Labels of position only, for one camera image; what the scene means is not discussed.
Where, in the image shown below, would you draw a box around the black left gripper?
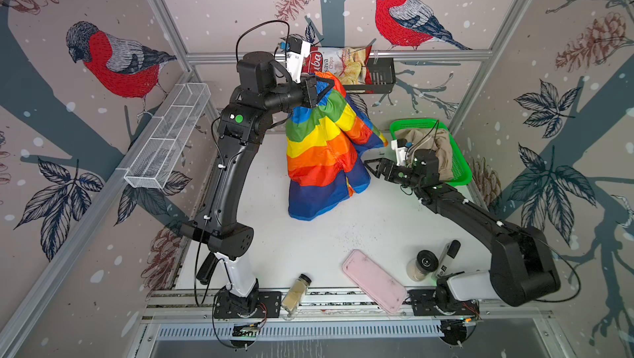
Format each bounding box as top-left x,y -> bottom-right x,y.
261,75 -> 334,117

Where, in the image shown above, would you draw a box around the rainbow striped shorts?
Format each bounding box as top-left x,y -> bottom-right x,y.
285,72 -> 387,221

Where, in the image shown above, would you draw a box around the black wall basket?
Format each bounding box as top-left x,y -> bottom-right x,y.
343,57 -> 396,94

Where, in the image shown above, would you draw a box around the red Chuba chips bag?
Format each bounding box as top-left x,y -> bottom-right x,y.
302,46 -> 372,86

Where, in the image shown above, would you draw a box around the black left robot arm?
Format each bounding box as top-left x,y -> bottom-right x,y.
180,52 -> 335,300

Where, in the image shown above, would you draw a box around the beige shorts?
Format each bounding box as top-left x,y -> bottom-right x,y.
395,127 -> 456,182

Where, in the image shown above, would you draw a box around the white wire mesh shelf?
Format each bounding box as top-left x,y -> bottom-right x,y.
124,82 -> 211,190

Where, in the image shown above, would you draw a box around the green plastic basket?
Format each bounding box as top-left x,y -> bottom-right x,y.
390,119 -> 472,186

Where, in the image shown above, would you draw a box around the black white marker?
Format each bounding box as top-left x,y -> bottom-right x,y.
434,240 -> 462,279

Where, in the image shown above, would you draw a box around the pink rectangular case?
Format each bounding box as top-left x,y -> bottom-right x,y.
342,249 -> 408,315

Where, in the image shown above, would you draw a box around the spice jar black lid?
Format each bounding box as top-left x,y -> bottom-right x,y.
282,274 -> 312,317

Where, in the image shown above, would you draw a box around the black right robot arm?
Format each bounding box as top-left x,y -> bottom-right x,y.
363,149 -> 561,307

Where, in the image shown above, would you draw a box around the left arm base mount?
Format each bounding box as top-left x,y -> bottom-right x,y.
213,288 -> 282,319

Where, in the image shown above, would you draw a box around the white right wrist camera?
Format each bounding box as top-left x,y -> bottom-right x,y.
391,138 -> 412,166

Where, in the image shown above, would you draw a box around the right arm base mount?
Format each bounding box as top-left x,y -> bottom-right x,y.
408,287 -> 480,317

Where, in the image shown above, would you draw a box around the black remote-like object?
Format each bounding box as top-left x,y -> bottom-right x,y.
196,252 -> 218,285

